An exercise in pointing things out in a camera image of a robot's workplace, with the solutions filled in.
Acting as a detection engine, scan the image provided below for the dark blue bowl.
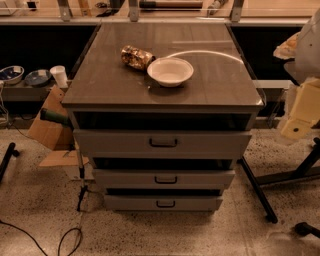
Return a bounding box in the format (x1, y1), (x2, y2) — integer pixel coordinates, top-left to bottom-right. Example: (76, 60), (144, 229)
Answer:
(24, 69), (52, 88)

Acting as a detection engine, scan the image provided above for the white paper cup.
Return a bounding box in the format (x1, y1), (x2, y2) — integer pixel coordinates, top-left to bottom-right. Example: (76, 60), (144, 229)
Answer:
(50, 65), (68, 88)

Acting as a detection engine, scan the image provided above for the grey wall shelf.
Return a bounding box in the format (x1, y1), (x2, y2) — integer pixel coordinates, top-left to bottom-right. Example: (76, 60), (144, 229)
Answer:
(1, 81), (55, 102)

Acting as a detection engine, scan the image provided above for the grey middle drawer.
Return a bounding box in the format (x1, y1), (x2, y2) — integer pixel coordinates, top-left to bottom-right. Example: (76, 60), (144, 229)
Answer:
(93, 169), (235, 189)

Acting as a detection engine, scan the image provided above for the grey drawer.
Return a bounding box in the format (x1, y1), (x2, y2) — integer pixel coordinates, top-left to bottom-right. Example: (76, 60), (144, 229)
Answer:
(74, 129), (251, 159)
(104, 195), (223, 212)
(93, 169), (235, 189)

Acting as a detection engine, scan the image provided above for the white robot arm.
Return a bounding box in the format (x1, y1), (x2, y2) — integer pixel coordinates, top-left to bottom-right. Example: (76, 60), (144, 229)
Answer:
(273, 10), (320, 140)

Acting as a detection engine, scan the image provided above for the black floor cable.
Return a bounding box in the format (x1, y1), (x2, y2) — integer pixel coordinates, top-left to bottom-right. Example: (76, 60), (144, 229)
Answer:
(0, 219), (84, 256)

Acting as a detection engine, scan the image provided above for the blue bowl with white rim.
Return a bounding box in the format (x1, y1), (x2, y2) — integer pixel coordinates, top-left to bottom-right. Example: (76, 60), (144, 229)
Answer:
(0, 65), (24, 85)

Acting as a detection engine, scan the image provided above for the green handled tool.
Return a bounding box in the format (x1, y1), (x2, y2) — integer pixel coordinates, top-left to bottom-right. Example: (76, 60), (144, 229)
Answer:
(40, 108), (72, 127)

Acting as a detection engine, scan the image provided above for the brown cardboard box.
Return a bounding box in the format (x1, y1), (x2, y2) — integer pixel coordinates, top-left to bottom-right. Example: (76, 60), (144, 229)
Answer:
(28, 85), (78, 167)

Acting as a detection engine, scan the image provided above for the black stand leg left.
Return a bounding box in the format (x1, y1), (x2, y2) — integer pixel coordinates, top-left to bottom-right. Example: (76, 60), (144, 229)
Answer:
(0, 142), (20, 182)

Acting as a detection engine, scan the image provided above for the grey drawer cabinet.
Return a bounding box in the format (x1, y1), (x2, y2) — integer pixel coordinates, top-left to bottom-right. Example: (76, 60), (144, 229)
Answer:
(63, 23), (264, 198)

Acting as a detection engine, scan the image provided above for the grey bottom drawer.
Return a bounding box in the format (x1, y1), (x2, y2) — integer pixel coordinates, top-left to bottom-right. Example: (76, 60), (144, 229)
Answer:
(104, 195), (223, 212)

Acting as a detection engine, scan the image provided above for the grey top drawer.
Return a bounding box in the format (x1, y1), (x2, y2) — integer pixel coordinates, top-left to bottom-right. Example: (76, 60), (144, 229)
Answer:
(74, 129), (251, 159)

